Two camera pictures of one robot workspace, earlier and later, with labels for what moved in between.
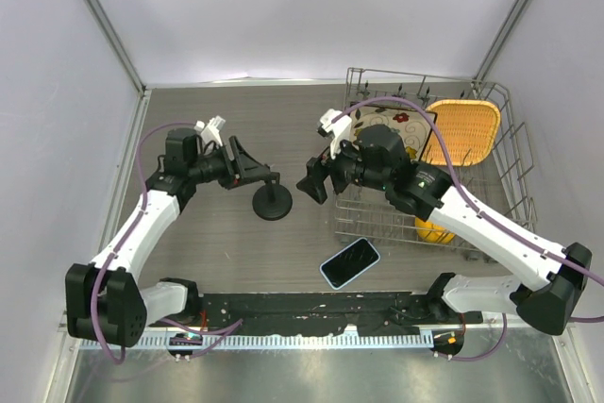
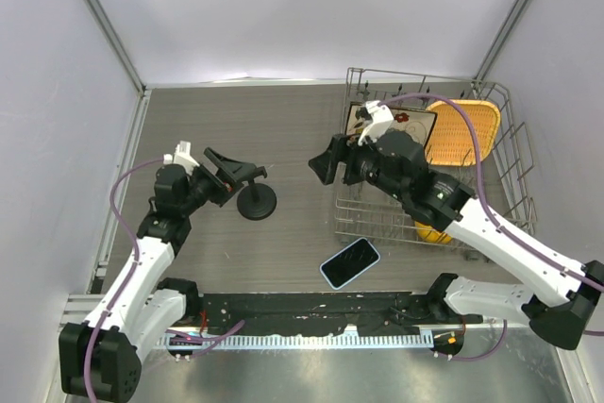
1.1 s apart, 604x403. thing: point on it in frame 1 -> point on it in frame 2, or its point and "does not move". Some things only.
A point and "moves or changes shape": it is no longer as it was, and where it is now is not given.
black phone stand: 272,201 moves or changes shape
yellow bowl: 429,232 does not move
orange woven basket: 470,128 does not move
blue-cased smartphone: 349,262 does not move
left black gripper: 249,168 -> 224,189
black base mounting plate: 322,314 does not move
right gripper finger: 313,185 -> 325,165
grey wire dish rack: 461,124 does not move
